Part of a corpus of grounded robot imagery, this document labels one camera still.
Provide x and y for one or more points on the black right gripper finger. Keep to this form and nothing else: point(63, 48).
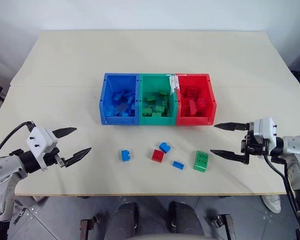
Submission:
point(227, 154)
point(231, 126)

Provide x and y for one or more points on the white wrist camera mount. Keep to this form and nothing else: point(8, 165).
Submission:
point(40, 142)
point(265, 130)

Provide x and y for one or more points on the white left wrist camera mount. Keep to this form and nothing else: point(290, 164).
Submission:
point(40, 142)

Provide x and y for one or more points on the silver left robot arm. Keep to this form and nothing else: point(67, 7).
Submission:
point(1, 172)

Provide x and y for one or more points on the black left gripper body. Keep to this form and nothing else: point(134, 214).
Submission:
point(52, 158)

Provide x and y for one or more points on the white shoe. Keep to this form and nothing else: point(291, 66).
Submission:
point(272, 203)

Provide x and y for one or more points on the white tape strip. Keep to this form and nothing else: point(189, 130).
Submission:
point(174, 83)

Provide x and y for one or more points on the blue arched toy brick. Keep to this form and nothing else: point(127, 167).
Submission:
point(165, 147)

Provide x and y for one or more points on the green tall toy brick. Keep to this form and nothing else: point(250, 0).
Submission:
point(201, 161)

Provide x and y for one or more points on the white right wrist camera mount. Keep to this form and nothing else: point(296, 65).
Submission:
point(265, 130)

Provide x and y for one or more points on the blue flat toy brick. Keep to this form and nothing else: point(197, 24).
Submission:
point(178, 165)

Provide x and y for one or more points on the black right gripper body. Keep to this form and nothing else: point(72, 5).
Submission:
point(252, 146)

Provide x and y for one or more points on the dark metal stand leg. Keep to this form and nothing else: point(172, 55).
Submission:
point(226, 225)
point(88, 226)

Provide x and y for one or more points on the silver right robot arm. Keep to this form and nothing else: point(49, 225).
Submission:
point(296, 160)

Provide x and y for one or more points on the blue plastic bin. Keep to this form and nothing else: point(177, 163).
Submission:
point(118, 100)

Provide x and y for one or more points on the green plastic bin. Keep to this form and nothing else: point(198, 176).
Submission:
point(157, 100)

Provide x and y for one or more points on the red plastic bin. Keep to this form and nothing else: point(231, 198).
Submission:
point(195, 100)

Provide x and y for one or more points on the blue square toy brick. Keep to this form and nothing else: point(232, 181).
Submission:
point(125, 155)

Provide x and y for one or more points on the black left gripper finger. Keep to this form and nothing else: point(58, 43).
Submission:
point(78, 155)
point(65, 131)

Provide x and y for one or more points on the red four-stud toy brick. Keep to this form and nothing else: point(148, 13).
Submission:
point(157, 156)

